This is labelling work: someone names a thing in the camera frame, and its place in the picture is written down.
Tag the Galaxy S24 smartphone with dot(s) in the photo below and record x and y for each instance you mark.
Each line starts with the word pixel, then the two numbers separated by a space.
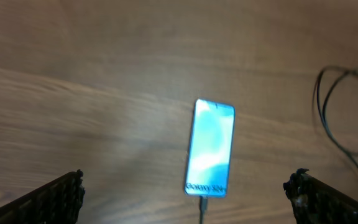
pixel 210 147

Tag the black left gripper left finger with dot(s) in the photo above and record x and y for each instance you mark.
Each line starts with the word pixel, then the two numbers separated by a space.
pixel 58 201

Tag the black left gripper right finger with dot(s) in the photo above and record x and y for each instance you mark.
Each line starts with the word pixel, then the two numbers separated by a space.
pixel 314 202

